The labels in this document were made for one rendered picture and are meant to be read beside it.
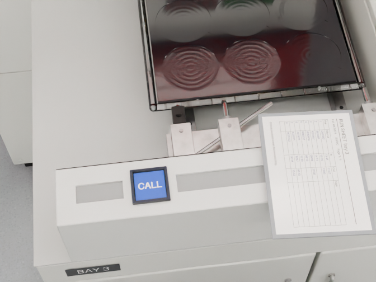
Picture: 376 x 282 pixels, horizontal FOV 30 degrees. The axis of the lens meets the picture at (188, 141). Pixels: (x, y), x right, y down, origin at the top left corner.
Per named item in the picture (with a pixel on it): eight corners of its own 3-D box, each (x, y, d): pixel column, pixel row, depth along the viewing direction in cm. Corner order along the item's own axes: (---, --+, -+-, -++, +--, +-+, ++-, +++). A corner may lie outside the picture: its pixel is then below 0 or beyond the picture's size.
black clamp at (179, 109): (171, 113, 120) (170, 104, 118) (184, 112, 120) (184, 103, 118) (173, 130, 118) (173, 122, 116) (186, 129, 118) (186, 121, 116)
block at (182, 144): (170, 132, 118) (169, 123, 116) (190, 131, 118) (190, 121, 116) (175, 174, 114) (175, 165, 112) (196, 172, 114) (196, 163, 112)
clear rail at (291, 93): (149, 107, 120) (148, 102, 119) (364, 84, 122) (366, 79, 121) (149, 113, 119) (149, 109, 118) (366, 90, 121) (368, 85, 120)
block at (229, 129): (217, 127, 119) (217, 118, 116) (237, 126, 119) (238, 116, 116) (224, 169, 115) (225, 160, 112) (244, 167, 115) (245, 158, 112)
